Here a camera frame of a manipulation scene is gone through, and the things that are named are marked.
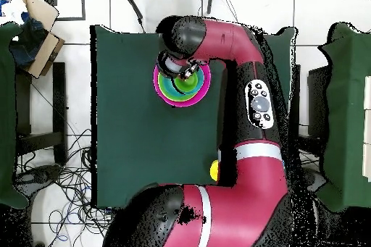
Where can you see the large green bowl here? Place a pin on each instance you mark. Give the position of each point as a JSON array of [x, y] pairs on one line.
[[179, 99]]

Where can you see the tall yellow cup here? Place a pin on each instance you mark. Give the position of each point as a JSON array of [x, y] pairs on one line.
[[214, 170]]

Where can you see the green cup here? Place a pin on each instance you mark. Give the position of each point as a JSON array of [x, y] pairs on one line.
[[187, 84]]

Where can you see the black tripod leg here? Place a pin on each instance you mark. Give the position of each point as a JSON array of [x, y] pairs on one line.
[[133, 4], [210, 0]]

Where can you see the black square frame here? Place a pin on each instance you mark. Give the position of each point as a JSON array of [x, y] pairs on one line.
[[72, 19]]

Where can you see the black bench frame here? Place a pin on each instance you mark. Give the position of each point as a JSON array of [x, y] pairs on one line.
[[59, 99]]

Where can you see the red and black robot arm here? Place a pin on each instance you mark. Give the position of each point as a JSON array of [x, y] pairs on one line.
[[246, 200]]

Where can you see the large pink bowl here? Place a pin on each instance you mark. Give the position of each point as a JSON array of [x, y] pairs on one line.
[[181, 104]]

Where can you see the green cloth side table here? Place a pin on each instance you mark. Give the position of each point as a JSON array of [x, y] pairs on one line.
[[5, 113], [347, 113]]

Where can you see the dark green table cloth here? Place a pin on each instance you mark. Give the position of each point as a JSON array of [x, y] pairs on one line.
[[130, 142]]

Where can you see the cardboard box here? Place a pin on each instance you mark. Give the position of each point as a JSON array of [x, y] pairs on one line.
[[43, 53]]

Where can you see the stack of white boxes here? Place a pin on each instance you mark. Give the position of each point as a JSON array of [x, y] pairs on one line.
[[368, 128]]

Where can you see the dark blue cloth bag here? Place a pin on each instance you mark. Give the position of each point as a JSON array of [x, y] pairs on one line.
[[29, 44]]

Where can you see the black chair base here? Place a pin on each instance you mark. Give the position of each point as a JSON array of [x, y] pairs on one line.
[[37, 176], [316, 180]]

